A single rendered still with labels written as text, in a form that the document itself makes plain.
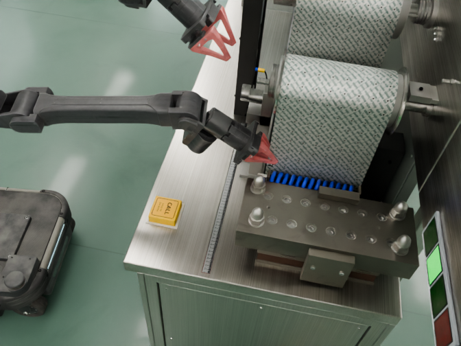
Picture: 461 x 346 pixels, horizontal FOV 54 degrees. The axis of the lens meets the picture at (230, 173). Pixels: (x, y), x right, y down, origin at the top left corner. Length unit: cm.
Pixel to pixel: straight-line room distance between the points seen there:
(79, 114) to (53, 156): 161
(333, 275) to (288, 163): 28
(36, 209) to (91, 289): 43
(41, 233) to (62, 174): 60
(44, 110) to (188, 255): 47
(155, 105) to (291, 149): 33
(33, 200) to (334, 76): 155
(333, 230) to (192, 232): 35
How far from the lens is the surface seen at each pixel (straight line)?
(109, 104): 105
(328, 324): 120
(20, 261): 195
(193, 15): 93
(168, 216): 115
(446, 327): 81
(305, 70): 97
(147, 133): 271
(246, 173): 127
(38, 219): 210
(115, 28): 366
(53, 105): 110
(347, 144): 105
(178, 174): 128
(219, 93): 154
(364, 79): 99
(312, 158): 109
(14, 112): 112
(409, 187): 119
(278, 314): 119
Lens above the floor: 185
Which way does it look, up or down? 48 degrees down
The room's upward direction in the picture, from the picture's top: 5 degrees clockwise
